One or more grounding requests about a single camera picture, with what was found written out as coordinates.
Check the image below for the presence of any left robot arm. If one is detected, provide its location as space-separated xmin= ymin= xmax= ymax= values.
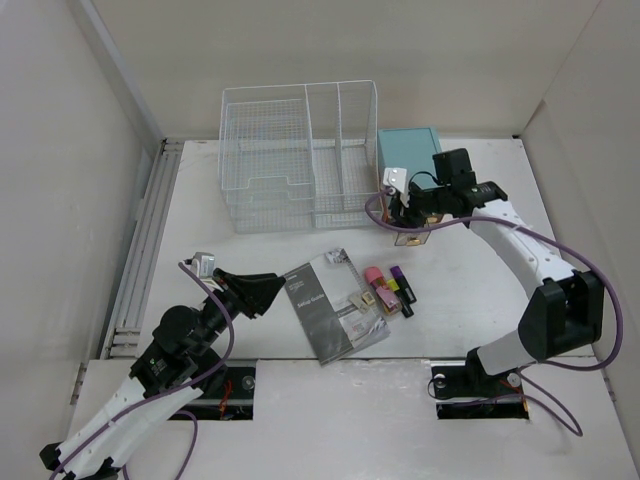
xmin=40 ymin=270 xmax=285 ymax=479

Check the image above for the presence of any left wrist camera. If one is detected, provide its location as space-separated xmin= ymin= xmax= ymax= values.
xmin=185 ymin=252 xmax=216 ymax=288

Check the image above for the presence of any grey Canon setup guide booklet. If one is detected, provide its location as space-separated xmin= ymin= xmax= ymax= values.
xmin=285 ymin=254 xmax=361 ymax=366

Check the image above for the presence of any pink glue stick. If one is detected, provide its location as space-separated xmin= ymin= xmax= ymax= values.
xmin=364 ymin=267 xmax=401 ymax=315

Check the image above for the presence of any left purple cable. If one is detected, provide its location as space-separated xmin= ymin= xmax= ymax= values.
xmin=49 ymin=259 xmax=239 ymax=480

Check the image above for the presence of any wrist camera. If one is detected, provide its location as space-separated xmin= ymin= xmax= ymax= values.
xmin=185 ymin=252 xmax=216 ymax=288
xmin=382 ymin=167 xmax=409 ymax=205

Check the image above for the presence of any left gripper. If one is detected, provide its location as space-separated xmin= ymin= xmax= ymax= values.
xmin=191 ymin=267 xmax=284 ymax=354

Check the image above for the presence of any aluminium rail left side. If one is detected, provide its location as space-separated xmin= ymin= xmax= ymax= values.
xmin=97 ymin=138 xmax=184 ymax=360

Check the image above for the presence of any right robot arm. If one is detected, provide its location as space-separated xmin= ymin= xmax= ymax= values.
xmin=365 ymin=148 xmax=608 ymax=400

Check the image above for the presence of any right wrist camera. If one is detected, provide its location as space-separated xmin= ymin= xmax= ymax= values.
xmin=382 ymin=167 xmax=409 ymax=205

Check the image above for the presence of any white wire mesh organizer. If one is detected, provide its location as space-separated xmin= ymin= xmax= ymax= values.
xmin=218 ymin=80 xmax=379 ymax=234

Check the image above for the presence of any yellow cap highlighter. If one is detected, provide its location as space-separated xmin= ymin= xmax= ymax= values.
xmin=387 ymin=279 xmax=414 ymax=318

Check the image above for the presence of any clear drawer with gold knob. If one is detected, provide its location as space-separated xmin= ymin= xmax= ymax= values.
xmin=394 ymin=219 xmax=430 ymax=247

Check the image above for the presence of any purple cap highlighter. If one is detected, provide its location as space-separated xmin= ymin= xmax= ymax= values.
xmin=390 ymin=265 xmax=417 ymax=304

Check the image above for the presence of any teal and orange drawer box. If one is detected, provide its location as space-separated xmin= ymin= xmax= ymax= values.
xmin=377 ymin=127 xmax=441 ymax=190

